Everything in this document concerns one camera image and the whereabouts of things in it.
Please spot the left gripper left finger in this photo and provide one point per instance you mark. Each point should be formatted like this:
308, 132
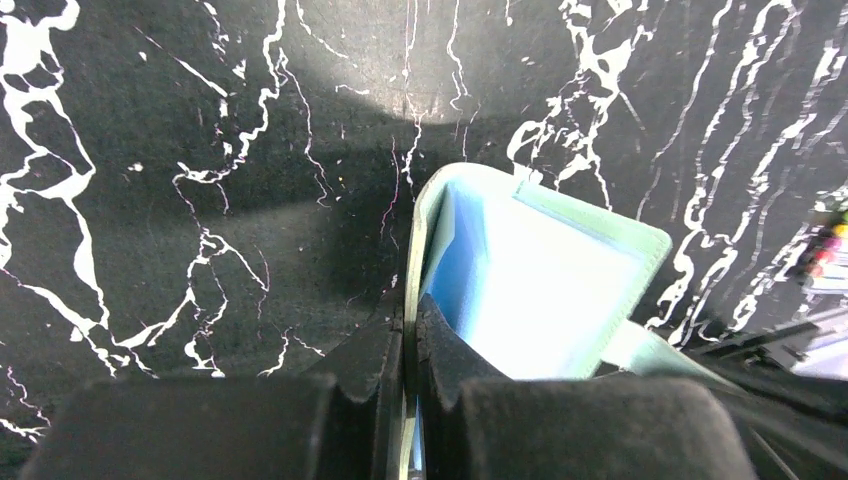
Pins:
337, 420

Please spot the pack of coloured markers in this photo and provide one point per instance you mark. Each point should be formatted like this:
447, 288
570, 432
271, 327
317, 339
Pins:
823, 265

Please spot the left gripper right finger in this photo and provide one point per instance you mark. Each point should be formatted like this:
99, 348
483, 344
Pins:
479, 424

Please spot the green card holder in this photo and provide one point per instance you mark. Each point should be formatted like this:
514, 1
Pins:
539, 284

